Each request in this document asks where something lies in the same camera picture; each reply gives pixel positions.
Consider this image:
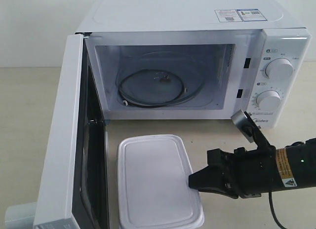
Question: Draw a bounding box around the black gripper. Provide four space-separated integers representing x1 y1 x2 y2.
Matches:
189 146 280 199

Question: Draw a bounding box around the white plastic lidded container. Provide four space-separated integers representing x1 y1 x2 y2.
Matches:
117 134 204 229

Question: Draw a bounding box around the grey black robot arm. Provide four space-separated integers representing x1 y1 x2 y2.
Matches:
189 139 316 199

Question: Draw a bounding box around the white microwave oven body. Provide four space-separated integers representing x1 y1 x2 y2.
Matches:
77 0 311 128

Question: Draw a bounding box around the white microwave door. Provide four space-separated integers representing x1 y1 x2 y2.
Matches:
34 33 111 229

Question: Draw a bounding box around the lower white control knob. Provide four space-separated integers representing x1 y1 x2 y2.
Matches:
256 90 281 111

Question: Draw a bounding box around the white control knob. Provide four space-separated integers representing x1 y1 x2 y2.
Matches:
256 90 281 111
265 58 294 80

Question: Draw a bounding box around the glass turntable plate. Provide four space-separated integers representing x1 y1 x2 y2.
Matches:
116 51 205 108

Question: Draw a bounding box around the upper white control knob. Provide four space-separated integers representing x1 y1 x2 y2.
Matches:
265 58 294 80

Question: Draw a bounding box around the black camera cable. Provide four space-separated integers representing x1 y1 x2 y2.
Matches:
268 191 287 229

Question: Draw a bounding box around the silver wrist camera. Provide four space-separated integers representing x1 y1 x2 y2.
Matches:
231 110 254 143

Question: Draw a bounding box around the black turntable roller ring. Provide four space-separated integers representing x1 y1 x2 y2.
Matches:
119 70 187 108

